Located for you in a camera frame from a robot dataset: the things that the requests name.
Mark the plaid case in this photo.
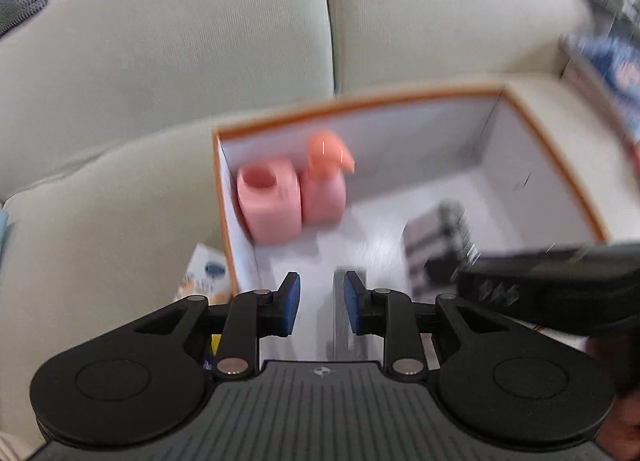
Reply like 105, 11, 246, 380
402, 213, 453, 294

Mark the white lotion tube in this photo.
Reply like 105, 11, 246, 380
173, 243, 235, 305

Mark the beige sofa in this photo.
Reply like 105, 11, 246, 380
0, 0, 640, 442

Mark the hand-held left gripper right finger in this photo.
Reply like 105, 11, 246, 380
343, 270, 512, 376

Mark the pink pump bottle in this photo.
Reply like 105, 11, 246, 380
299, 132, 356, 224

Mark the pink container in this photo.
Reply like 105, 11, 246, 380
236, 159, 303, 245

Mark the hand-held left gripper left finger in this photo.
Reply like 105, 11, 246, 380
131, 271, 303, 376

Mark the orange cardboard box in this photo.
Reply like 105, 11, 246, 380
212, 83, 609, 372

